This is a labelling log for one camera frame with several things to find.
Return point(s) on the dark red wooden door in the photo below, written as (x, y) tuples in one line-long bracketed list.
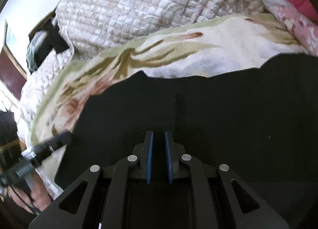
[(13, 75)]

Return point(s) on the floral fleece blanket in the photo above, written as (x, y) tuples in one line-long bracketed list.
[(206, 49)]

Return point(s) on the black pants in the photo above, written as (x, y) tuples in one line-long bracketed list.
[(262, 122)]

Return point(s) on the dark clothes pile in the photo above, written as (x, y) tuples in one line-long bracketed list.
[(45, 39)]

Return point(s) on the person's left hand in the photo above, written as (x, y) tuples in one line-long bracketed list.
[(39, 196)]

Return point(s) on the pink floral comforter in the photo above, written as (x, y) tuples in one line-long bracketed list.
[(300, 18)]

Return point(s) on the quilted beige bedspread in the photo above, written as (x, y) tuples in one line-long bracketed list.
[(90, 26)]

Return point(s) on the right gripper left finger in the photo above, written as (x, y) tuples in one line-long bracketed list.
[(96, 198)]

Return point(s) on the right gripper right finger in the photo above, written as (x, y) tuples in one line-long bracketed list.
[(218, 196)]

